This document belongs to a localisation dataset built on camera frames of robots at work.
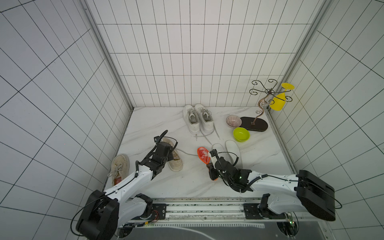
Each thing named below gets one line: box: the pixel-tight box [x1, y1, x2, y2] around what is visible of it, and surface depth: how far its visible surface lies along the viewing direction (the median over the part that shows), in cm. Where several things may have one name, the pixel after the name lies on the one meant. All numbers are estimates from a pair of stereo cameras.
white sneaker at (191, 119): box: [183, 104, 200, 135], surface depth 105 cm
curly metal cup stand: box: [249, 79, 293, 125], surface depth 87 cm
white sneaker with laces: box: [195, 103, 215, 134], surface depth 105 cm
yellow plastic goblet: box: [269, 82, 295, 111], surface depth 88 cm
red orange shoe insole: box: [197, 146, 211, 165], surface depth 89 cm
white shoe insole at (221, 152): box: [212, 143, 233, 167], surface depth 99 cm
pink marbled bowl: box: [226, 115, 242, 128], surface depth 109 cm
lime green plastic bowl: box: [233, 127, 250, 143], surface depth 102 cm
